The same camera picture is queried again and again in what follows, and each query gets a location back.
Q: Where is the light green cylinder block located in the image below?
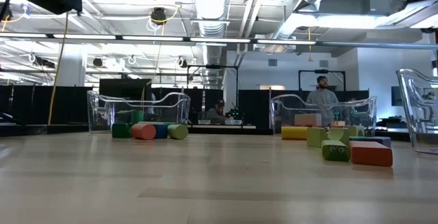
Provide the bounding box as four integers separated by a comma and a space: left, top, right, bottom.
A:
166, 124, 190, 140

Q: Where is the coral cylinder block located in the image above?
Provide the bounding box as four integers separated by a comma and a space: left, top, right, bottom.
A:
131, 123, 157, 141

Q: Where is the green arch block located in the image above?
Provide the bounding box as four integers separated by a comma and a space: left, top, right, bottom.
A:
112, 122, 133, 139

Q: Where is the yellow cylinder block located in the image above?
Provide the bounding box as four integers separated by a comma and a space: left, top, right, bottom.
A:
281, 126, 309, 140

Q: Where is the light green bar block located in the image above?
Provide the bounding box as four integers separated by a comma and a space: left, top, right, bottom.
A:
320, 139, 352, 162

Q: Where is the coral bar block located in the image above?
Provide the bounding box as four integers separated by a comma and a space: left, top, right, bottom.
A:
348, 140, 394, 168

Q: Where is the black ceiling dome fixture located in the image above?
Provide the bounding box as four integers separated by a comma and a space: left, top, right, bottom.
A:
150, 7, 168, 25

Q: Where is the long led light bar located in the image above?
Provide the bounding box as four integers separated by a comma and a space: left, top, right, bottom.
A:
0, 32, 438, 51

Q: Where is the clear plastic bin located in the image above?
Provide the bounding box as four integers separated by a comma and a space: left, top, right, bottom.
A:
86, 90, 192, 126
396, 68, 438, 155
269, 94, 378, 129

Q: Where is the black robot device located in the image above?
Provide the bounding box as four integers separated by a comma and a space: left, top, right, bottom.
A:
225, 106, 244, 121

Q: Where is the black partition screen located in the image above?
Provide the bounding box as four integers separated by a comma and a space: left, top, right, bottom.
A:
0, 85, 370, 126

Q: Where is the light green small block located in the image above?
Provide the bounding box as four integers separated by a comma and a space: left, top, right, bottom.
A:
347, 125, 365, 138

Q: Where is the black gantry frame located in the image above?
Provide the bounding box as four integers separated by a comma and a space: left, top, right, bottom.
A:
298, 69, 346, 98
186, 64, 240, 126

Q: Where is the yellow cable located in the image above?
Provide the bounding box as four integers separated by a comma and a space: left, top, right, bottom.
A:
47, 13, 70, 126

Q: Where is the black aluminium table frame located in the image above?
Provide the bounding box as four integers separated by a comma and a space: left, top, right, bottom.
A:
0, 123, 417, 142

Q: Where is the grey rectangular air duct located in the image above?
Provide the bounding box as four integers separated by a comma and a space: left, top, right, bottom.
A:
318, 0, 391, 16

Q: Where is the dark wall screen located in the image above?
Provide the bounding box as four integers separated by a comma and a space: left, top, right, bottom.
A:
391, 86, 403, 107

